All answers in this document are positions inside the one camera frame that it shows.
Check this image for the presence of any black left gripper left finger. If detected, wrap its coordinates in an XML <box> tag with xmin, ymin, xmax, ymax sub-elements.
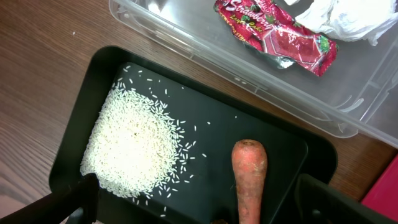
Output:
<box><xmin>1</xmin><ymin>174</ymin><xmax>100</xmax><ymax>224</ymax></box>

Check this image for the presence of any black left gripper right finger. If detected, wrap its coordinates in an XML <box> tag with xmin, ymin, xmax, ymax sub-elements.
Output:
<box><xmin>294</xmin><ymin>174</ymin><xmax>397</xmax><ymax>224</ymax></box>

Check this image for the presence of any white rice pile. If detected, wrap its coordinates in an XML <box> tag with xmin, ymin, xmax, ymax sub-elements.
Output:
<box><xmin>79</xmin><ymin>64</ymin><xmax>212</xmax><ymax>218</ymax></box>

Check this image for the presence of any orange carrot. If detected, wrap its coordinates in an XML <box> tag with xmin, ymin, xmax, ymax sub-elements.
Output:
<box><xmin>231</xmin><ymin>139</ymin><xmax>268</xmax><ymax>224</ymax></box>

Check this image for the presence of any white napkin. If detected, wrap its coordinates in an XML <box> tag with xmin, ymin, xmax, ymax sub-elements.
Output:
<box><xmin>295</xmin><ymin>0</ymin><xmax>397</xmax><ymax>46</ymax></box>

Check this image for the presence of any red snack wrapper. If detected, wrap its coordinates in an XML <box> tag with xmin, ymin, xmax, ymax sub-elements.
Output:
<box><xmin>214</xmin><ymin>0</ymin><xmax>338</xmax><ymax>77</ymax></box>

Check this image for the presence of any clear plastic bin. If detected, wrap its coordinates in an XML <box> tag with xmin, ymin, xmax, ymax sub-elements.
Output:
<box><xmin>109</xmin><ymin>0</ymin><xmax>397</xmax><ymax>146</ymax></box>

